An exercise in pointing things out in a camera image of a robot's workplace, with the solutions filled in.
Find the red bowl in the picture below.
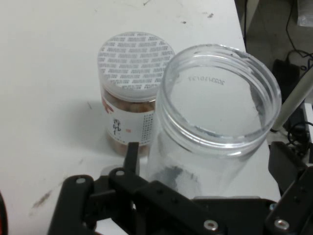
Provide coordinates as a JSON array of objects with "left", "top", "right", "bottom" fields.
[{"left": 0, "top": 192, "right": 9, "bottom": 235}]

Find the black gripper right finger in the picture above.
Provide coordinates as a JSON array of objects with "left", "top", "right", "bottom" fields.
[{"left": 265, "top": 141, "right": 313, "bottom": 235}]

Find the black power adapter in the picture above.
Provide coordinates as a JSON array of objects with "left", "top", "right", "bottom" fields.
[{"left": 272, "top": 58, "right": 303, "bottom": 83}]

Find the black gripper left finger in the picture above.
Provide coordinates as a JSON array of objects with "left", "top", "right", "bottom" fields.
[{"left": 47, "top": 141, "right": 228, "bottom": 235}]

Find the white furniture leg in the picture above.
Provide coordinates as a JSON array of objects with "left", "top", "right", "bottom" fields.
[{"left": 272, "top": 70, "right": 313, "bottom": 133}]

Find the black seeds heap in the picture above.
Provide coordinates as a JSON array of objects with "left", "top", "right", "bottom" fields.
[{"left": 151, "top": 165, "right": 202, "bottom": 194}]

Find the spice jar with white lid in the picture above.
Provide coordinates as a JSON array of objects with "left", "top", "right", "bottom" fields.
[{"left": 97, "top": 31, "right": 176, "bottom": 157}]

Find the black cable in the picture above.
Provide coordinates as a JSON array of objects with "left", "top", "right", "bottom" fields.
[{"left": 285, "top": 0, "right": 313, "bottom": 59}]

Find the clear glass cup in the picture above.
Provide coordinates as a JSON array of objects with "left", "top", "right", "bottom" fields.
[{"left": 145, "top": 44, "right": 282, "bottom": 196}]

